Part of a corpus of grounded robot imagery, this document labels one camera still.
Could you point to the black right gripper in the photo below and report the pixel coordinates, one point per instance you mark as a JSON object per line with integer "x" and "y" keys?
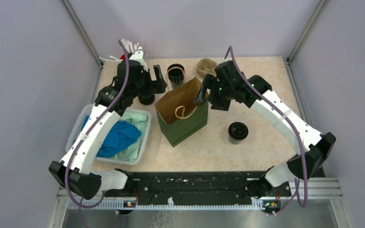
{"x": 211, "y": 82}

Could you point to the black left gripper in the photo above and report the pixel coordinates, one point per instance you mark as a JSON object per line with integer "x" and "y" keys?
{"x": 159, "y": 85}

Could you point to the green brown paper bag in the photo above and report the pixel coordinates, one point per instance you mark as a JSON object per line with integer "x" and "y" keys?
{"x": 179, "y": 116}

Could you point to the black cup lid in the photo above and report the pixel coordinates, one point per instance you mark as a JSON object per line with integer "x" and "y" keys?
{"x": 238, "y": 131}

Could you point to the black printed coffee cup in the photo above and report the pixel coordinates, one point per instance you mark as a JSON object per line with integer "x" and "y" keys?
{"x": 235, "y": 141}

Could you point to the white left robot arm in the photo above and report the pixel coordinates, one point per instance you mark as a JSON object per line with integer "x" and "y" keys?
{"x": 74, "y": 170}

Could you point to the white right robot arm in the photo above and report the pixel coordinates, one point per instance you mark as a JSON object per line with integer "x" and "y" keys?
{"x": 311, "y": 146}

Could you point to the cardboard cup carrier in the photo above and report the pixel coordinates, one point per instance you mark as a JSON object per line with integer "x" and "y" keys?
{"x": 206, "y": 66}

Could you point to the blue cloth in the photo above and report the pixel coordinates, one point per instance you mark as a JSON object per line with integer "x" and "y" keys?
{"x": 121, "y": 136}

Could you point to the mint green cloth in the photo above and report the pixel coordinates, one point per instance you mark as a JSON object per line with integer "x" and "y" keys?
{"x": 133, "y": 154}

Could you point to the white plastic basket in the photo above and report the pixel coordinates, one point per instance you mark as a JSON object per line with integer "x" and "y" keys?
{"x": 79, "y": 125}

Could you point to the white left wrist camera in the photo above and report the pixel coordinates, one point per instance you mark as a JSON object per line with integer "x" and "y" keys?
{"x": 138, "y": 56}

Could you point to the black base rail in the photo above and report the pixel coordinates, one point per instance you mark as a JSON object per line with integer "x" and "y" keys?
{"x": 242, "y": 183}

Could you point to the white cable duct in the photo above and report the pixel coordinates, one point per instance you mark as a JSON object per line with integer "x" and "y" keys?
{"x": 120, "y": 204}

